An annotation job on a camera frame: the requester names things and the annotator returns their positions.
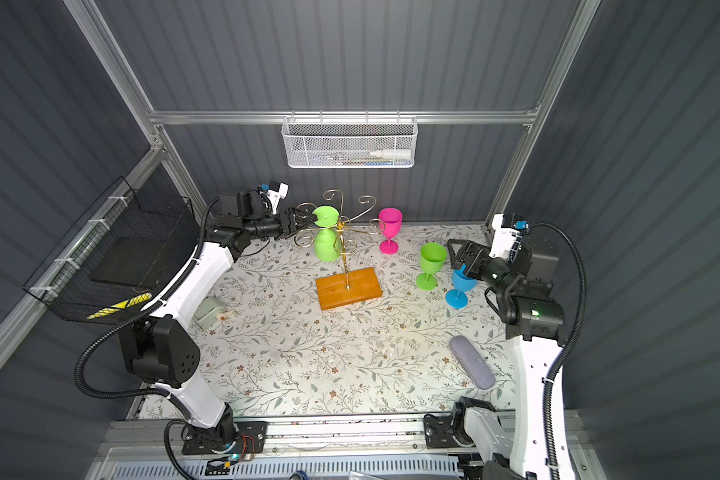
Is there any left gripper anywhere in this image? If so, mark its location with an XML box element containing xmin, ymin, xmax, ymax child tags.
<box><xmin>243</xmin><ymin>207</ymin><xmax>317</xmax><ymax>243</ymax></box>

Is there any green wine glass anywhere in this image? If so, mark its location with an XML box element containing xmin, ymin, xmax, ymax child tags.
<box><xmin>416</xmin><ymin>242</ymin><xmax>448</xmax><ymax>291</ymax></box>
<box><xmin>313</xmin><ymin>205</ymin><xmax>341</xmax><ymax>262</ymax></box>

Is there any blue wine glass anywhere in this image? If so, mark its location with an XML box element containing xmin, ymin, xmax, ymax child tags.
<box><xmin>445</xmin><ymin>266</ymin><xmax>478</xmax><ymax>309</ymax></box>

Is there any gold wire glass rack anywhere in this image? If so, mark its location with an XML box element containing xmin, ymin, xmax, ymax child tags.
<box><xmin>294</xmin><ymin>189</ymin><xmax>382</xmax><ymax>311</ymax></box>

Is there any pink wine glass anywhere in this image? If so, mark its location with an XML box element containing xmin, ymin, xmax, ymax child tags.
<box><xmin>378</xmin><ymin>207</ymin><xmax>403</xmax><ymax>255</ymax></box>

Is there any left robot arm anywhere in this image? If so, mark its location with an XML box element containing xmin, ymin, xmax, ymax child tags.
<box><xmin>118</xmin><ymin>186</ymin><xmax>316</xmax><ymax>452</ymax></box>

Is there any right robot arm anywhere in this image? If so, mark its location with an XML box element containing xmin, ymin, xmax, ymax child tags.
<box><xmin>446</xmin><ymin>240</ymin><xmax>577</xmax><ymax>479</ymax></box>

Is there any purple oblong case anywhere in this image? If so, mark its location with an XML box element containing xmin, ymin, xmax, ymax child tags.
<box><xmin>449</xmin><ymin>335</ymin><xmax>496</xmax><ymax>390</ymax></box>

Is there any floral table mat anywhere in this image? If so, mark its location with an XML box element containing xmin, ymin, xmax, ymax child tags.
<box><xmin>133</xmin><ymin>224</ymin><xmax>529</xmax><ymax>420</ymax></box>

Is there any white wire mesh basket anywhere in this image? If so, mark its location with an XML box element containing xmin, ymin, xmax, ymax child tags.
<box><xmin>281</xmin><ymin>114</ymin><xmax>419</xmax><ymax>169</ymax></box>

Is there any black wire basket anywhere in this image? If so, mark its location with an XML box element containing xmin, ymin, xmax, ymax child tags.
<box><xmin>23</xmin><ymin>175</ymin><xmax>198</xmax><ymax>325</ymax></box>

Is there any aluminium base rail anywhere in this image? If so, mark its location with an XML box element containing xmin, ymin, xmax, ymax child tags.
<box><xmin>95</xmin><ymin>410</ymin><xmax>517</xmax><ymax>466</ymax></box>

